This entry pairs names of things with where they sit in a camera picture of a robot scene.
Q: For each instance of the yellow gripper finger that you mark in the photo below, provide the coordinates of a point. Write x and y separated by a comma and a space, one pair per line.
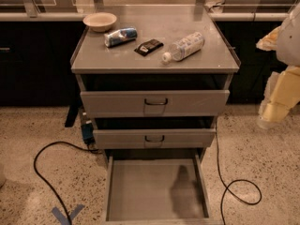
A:
270, 41
281, 94

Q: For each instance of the clear blue plastic bottle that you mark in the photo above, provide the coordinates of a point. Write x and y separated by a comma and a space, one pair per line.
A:
184, 47

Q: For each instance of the grey drawer cabinet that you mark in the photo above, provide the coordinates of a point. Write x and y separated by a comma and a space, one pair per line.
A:
99, 68

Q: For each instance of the grey bottom drawer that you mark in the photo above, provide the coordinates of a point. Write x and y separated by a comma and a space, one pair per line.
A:
156, 191

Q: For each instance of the grey drawer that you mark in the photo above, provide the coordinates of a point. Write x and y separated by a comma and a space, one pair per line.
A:
156, 191
154, 103
154, 138

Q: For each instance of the grey middle drawer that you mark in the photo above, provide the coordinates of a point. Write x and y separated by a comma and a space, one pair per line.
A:
154, 138

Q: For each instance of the grey top drawer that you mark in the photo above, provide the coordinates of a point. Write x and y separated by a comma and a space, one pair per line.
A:
154, 103

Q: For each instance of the dark lab counter right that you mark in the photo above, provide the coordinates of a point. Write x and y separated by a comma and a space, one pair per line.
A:
249, 82

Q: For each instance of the dark lab counter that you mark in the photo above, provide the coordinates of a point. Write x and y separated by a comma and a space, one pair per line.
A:
35, 63
249, 82

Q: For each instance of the black snack packet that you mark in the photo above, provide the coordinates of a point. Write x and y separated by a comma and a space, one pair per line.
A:
148, 47

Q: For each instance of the blue silver can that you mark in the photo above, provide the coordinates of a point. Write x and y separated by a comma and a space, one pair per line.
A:
120, 36

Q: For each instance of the white bowl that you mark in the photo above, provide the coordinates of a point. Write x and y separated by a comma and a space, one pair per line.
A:
100, 22

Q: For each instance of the dark lab counter left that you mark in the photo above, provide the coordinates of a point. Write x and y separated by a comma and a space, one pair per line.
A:
35, 63

